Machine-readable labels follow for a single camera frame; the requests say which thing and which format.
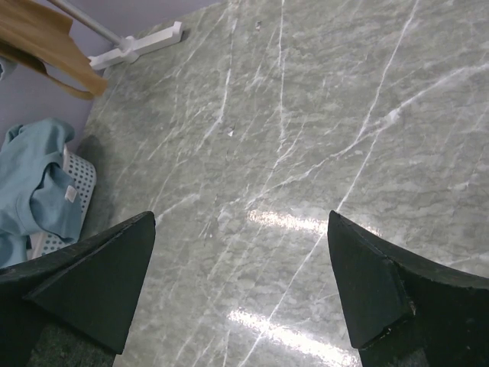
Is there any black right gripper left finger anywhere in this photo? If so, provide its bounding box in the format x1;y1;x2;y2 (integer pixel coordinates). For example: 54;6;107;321
1;211;156;366

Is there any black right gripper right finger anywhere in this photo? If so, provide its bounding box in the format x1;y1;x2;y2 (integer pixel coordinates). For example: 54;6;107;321
328;211;488;366

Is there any blue t shirt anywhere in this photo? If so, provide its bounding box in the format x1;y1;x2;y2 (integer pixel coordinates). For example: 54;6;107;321
1;119;82;268

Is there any white perforated laundry basket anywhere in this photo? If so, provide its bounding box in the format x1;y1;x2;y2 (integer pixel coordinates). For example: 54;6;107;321
27;145;97;260

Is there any white clothes rack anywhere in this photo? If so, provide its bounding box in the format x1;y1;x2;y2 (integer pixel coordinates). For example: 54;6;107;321
49;0;183;70

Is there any brown hanging shirt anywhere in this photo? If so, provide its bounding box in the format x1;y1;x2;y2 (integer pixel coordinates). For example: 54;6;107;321
1;1;107;100

